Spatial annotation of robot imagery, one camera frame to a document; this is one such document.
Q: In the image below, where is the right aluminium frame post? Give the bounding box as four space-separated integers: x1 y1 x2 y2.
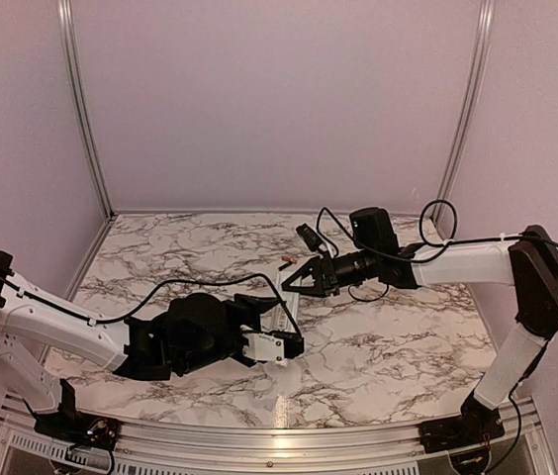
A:
436 0 497 200

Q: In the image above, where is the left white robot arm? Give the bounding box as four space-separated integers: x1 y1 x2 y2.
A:
0 251 305 440

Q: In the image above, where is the left aluminium frame post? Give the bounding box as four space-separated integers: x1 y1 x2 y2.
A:
57 0 115 221

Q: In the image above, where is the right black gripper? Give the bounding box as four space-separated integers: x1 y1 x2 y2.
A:
282 247 379 298

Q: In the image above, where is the aluminium frame post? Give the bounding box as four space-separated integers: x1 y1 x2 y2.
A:
436 0 497 200
57 0 115 221

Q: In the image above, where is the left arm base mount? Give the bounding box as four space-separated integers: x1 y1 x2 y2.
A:
34 412 121 450

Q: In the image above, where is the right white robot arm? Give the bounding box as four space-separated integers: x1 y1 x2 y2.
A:
282 207 558 443

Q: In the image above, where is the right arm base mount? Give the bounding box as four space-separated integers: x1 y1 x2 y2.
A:
418 412 506 453

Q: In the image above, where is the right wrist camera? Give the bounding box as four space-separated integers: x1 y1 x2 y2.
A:
296 224 323 252

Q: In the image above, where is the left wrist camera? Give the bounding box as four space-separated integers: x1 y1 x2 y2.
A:
240 326 305 362

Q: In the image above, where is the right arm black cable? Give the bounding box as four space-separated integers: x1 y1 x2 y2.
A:
317 198 558 337

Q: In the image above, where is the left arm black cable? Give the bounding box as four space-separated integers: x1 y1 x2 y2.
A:
85 273 305 342

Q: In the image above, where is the front aluminium rail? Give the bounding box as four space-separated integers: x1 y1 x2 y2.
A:
0 395 558 474

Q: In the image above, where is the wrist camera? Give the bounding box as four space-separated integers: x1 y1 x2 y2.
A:
240 326 305 362
296 224 323 252

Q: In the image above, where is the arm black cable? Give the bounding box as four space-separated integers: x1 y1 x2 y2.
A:
85 273 305 342
317 198 558 337

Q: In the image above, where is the white remote control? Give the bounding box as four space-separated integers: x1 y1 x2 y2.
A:
266 266 301 368

